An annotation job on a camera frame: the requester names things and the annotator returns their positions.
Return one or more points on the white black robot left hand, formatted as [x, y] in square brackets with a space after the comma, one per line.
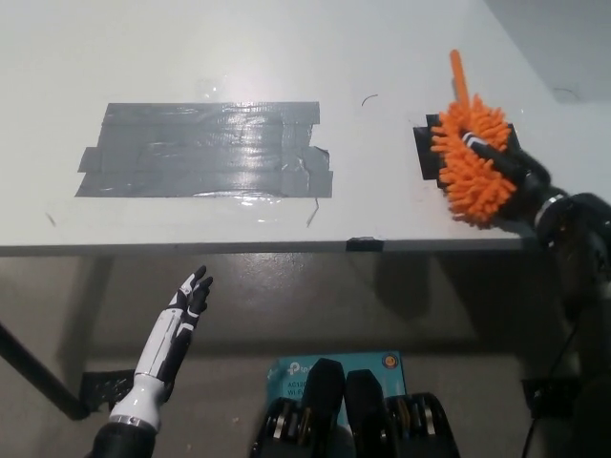
[164, 339]

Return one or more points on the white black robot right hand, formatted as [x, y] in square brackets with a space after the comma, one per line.
[518, 176]

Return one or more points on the orange microfibre duster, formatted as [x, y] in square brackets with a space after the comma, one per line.
[470, 172]

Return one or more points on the teal router cardboard box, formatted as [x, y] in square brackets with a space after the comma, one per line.
[291, 379]

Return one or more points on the black metal table leg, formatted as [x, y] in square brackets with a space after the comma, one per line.
[33, 369]

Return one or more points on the grey duct tape patch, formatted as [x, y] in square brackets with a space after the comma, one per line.
[205, 150]

